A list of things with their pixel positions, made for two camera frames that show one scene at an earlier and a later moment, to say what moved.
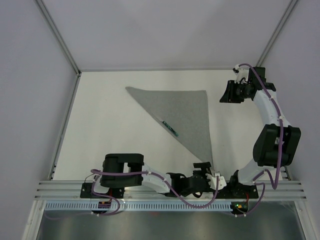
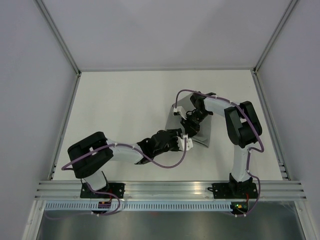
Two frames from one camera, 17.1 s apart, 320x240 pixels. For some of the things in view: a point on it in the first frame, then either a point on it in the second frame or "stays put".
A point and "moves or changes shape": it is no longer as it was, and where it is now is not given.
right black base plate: [235, 190] stays put
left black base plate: [85, 192] stays put
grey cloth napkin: [186, 112] moves or changes shape
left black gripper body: [208, 189] to [172, 145]
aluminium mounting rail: [72, 190] stays put
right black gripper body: [240, 92] to [192, 122]
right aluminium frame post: [290, 6] stays put
